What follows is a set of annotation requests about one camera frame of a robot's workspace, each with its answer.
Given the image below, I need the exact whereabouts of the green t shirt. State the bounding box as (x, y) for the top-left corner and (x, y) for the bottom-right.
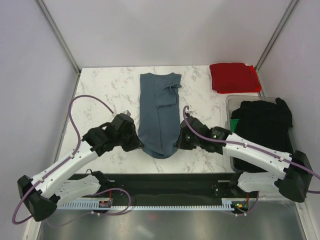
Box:
(230, 118), (240, 133)

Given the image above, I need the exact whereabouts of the folded red t shirt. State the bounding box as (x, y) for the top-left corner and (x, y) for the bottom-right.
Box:
(209, 62), (262, 94)

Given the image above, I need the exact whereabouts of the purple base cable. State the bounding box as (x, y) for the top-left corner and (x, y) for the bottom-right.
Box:
(91, 187), (133, 217)
(231, 192), (260, 218)

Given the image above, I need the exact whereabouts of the white slotted cable duct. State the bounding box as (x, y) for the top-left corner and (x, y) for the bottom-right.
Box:
(57, 198), (234, 211)

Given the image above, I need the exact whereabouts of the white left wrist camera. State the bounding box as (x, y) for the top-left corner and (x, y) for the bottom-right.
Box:
(122, 110), (131, 117)

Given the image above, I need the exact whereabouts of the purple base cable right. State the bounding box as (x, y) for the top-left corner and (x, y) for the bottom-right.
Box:
(231, 192), (260, 218)

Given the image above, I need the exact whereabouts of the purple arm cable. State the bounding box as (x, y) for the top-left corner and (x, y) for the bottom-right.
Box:
(182, 105), (320, 194)
(11, 95), (116, 225)

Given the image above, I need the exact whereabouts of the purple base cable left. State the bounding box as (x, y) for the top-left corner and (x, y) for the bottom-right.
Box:
(91, 187), (133, 217)

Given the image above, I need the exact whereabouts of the black t shirt pile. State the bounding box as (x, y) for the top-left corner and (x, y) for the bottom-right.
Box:
(230, 97), (301, 173)

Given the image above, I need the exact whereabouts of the blue grey t shirt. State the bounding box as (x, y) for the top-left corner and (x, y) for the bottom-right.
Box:
(138, 72), (182, 159)

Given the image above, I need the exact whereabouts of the black mounting base rail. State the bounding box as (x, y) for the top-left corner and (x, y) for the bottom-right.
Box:
(67, 172), (261, 207)

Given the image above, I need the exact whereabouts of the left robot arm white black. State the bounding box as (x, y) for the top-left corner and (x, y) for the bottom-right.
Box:
(17, 111), (143, 222)

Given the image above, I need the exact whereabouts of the right aluminium frame post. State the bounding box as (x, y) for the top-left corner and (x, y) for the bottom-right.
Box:
(254, 0), (300, 72)

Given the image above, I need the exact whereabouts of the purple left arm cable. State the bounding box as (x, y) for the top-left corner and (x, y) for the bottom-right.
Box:
(11, 95), (116, 225)

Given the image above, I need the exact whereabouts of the left aluminium frame post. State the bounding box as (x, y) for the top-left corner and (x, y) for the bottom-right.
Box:
(34, 0), (81, 76)

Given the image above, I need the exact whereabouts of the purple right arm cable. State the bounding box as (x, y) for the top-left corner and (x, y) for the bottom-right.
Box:
(182, 105), (320, 194)

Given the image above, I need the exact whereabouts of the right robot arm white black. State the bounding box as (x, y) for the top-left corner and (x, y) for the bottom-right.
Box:
(176, 114), (313, 203)

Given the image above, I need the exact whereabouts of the clear plastic bin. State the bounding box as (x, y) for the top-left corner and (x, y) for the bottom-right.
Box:
(224, 94), (304, 176)

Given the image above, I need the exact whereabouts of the aluminium frame post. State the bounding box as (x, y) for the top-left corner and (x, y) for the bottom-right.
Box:
(34, 0), (81, 76)
(254, 0), (300, 72)

